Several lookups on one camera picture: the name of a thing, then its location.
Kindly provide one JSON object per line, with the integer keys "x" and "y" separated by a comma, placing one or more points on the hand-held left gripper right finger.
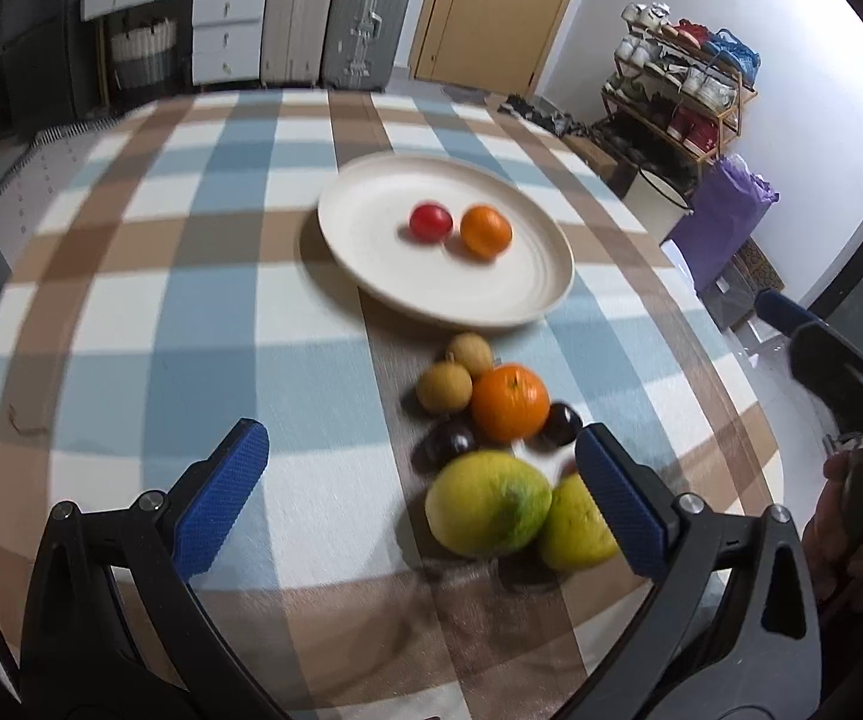
{"x": 619, "y": 495}

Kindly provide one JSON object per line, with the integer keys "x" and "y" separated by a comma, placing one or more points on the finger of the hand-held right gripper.
{"x": 780, "y": 309}

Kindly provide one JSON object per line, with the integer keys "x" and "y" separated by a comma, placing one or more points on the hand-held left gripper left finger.
{"x": 225, "y": 484}

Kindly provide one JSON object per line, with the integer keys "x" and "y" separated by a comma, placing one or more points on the dark purple plum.
{"x": 560, "y": 424}
{"x": 443, "y": 446}

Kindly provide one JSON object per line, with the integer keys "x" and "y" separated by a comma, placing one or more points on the large orange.
{"x": 510, "y": 403}

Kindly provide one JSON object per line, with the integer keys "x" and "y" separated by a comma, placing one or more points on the cream round plate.
{"x": 401, "y": 270}

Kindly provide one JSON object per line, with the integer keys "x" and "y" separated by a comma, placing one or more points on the small orange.
{"x": 485, "y": 231}

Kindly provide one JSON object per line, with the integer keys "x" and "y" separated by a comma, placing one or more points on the person's right hand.
{"x": 829, "y": 547}

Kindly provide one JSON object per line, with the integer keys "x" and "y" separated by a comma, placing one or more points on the patterned brown box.
{"x": 758, "y": 266}

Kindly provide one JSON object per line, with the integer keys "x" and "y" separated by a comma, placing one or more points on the purple plastic bag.
{"x": 724, "y": 225}

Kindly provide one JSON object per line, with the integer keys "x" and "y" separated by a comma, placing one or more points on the white bucket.
{"x": 656, "y": 202}

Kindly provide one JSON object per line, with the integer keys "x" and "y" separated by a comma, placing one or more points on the cardboard box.
{"x": 600, "y": 157}

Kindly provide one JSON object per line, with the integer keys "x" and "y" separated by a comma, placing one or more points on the wooden shoe rack with shoes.
{"x": 675, "y": 90}

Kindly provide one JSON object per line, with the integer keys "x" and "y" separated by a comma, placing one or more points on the dark shoes on floor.
{"x": 544, "y": 116}

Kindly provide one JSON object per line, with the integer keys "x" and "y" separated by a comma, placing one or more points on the grey dotted floor mat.
{"x": 34, "y": 180}

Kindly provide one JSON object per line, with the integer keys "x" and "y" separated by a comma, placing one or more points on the wooden door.
{"x": 491, "y": 7}

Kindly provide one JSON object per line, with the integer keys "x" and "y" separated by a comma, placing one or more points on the woven laundry basket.
{"x": 143, "y": 56}

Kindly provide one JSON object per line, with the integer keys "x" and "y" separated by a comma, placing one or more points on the white drawer cabinet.
{"x": 227, "y": 37}

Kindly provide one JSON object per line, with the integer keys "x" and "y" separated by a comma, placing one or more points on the black glass cabinet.
{"x": 26, "y": 82}

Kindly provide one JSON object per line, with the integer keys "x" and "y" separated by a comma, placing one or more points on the beige suitcase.
{"x": 298, "y": 19}

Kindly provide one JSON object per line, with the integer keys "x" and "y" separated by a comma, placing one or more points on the silver suitcase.
{"x": 368, "y": 22}

